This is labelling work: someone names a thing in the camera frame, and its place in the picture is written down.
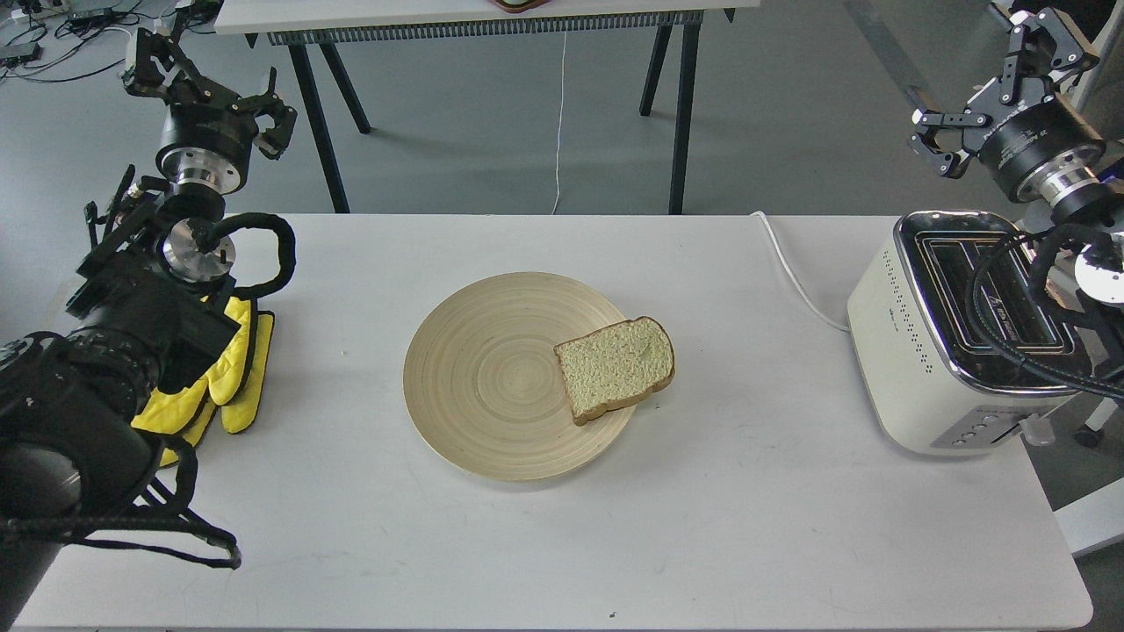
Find yellow oven mitt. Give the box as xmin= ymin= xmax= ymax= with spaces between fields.
xmin=130 ymin=298 xmax=277 ymax=446

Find white toaster power cord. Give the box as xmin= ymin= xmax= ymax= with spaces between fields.
xmin=751 ymin=210 xmax=852 ymax=334

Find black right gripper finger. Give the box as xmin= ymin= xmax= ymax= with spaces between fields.
xmin=910 ymin=107 xmax=998 ymax=179
xmin=992 ymin=8 xmax=1100 ymax=111

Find floor cables and power strip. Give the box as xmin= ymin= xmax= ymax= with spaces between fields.
xmin=0 ymin=0 xmax=176 ymax=85

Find slice of bread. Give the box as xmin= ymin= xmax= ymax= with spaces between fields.
xmin=553 ymin=316 xmax=677 ymax=427

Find cream and chrome toaster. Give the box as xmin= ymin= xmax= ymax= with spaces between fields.
xmin=847 ymin=211 xmax=1075 ymax=457

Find brown object on background table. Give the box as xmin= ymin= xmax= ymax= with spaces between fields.
xmin=490 ymin=0 xmax=550 ymax=13

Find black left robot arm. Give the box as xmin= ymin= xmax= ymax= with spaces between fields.
xmin=3 ymin=28 xmax=298 ymax=629

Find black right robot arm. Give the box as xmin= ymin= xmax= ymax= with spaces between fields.
xmin=906 ymin=1 xmax=1121 ymax=413

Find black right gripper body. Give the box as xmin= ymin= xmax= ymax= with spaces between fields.
xmin=976 ymin=92 xmax=1106 ymax=204

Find round bamboo plate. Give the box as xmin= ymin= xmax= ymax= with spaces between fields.
xmin=404 ymin=272 xmax=633 ymax=481

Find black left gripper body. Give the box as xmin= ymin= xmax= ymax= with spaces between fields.
xmin=155 ymin=90 xmax=259 ymax=195

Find white hanging cable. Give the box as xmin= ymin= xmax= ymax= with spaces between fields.
xmin=551 ymin=31 xmax=568 ymax=216

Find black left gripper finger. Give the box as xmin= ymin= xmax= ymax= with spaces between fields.
xmin=121 ymin=29 xmax=220 ymax=105
xmin=230 ymin=67 xmax=298 ymax=161

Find white background table black legs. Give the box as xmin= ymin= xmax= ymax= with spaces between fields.
xmin=214 ymin=1 xmax=744 ymax=215

